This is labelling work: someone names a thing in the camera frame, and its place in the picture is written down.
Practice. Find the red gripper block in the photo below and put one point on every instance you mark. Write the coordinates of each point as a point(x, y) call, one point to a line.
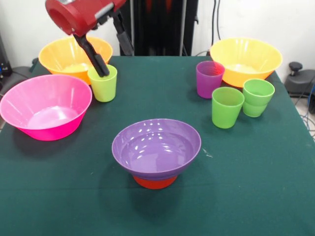
point(81, 14)

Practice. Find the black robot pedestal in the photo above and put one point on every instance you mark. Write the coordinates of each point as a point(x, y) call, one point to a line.
point(157, 24)

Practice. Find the purple plastic bowl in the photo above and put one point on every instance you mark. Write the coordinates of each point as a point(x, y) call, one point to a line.
point(157, 152)

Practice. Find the small red plastic bowl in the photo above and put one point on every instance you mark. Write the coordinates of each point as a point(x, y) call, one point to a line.
point(155, 184)

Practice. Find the purple plastic cup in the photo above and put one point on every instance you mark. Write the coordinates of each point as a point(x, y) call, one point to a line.
point(206, 83)

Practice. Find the large pink plastic bowl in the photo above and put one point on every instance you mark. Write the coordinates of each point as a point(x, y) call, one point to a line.
point(44, 118)

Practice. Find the black equipment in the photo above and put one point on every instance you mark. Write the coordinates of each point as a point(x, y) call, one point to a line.
point(5, 56)

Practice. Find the grey round stand base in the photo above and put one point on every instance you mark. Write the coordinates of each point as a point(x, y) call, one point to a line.
point(21, 72)

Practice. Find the dark green table cloth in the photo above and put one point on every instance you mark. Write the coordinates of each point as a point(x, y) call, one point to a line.
point(157, 209)

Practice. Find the black knobbed stand base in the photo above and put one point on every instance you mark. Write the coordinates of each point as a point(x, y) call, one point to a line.
point(302, 81)

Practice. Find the large orange plastic bowl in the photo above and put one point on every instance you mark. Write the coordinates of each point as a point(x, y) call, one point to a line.
point(61, 56)
point(246, 54)

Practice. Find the green plastic cup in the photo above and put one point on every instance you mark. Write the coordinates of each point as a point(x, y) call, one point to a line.
point(104, 88)
point(258, 98)
point(226, 110)

